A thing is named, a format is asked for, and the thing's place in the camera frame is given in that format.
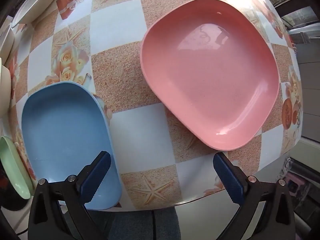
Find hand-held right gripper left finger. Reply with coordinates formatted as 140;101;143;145
27;151;112;240

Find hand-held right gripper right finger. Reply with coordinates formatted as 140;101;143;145
213;152;297;240

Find blue plate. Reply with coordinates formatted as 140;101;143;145
21;81;123;211

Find green plate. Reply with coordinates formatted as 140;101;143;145
0;135;34;200

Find pink plate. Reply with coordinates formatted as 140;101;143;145
139;0;280;152

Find cream plate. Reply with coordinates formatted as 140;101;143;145
0;57;12;118

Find white bowl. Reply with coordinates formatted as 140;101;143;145
11;0;63;28

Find person's blue trousers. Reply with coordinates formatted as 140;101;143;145
95;206;181;240

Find printed checkered tablecloth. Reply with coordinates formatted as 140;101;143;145
0;0;304;212

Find dark round object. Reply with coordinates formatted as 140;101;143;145
0;164;32;212

